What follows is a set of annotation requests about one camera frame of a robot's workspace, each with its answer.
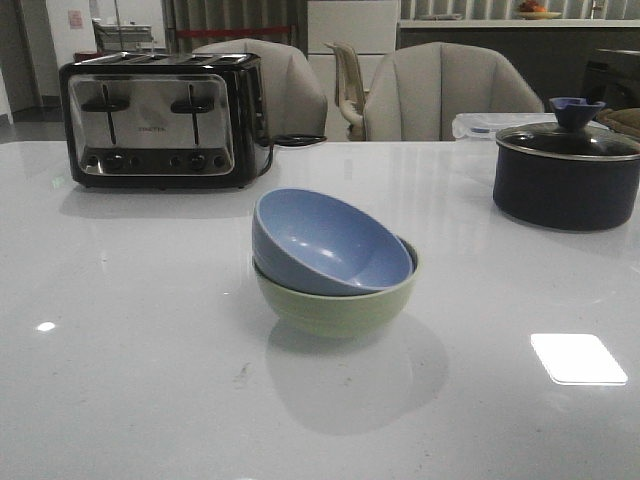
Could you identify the blue bowl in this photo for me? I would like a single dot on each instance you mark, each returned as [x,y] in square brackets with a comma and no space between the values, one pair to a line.
[317,244]

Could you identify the green bowl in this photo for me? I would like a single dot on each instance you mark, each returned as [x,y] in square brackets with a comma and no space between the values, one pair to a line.
[339,317]

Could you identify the beige armchair left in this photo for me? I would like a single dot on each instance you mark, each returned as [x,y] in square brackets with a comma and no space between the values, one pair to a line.
[294,100]

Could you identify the beige armchair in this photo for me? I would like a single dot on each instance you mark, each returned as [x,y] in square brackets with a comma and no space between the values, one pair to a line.
[416,92]
[294,100]

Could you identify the beige office chair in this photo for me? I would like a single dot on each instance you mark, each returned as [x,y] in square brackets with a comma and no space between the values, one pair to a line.
[350,94]

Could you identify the beige armchair right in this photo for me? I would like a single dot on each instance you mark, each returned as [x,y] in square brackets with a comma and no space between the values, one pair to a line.
[416,92]

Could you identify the clear plastic container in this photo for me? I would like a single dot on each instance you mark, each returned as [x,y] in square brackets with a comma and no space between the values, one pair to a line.
[486,125]

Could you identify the black and chrome toaster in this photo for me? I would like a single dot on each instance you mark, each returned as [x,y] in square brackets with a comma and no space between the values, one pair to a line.
[141,120]

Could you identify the dark blue pot with lid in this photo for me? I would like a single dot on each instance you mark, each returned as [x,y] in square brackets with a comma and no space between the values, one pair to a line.
[567,174]

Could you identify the metal cart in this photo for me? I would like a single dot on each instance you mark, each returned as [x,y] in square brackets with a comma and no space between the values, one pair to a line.
[127,37]

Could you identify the red box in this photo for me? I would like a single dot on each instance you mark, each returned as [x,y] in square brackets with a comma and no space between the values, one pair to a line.
[86,55]

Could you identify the fruit plate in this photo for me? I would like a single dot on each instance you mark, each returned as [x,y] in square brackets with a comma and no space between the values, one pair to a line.
[533,10]

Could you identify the stanchion post with red belt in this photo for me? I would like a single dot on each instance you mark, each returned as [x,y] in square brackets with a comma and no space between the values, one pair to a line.
[239,32]

